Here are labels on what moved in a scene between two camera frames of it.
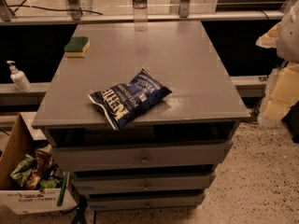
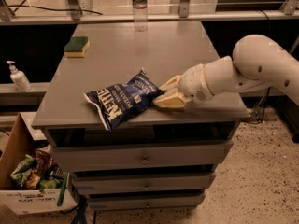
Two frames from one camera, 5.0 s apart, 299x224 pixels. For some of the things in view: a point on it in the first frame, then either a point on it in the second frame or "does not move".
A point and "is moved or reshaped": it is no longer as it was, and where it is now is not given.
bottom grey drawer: x=146 y=202 does not move
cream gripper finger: x=269 y=39 -> x=171 y=85
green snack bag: x=19 y=174 does not move
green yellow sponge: x=76 y=47 does not move
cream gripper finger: x=281 y=94 -> x=174 y=100
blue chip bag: x=123 y=102 is moved or reshaped
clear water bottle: x=139 y=4 does not move
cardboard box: x=21 y=142 does not move
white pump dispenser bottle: x=19 y=77 does not move
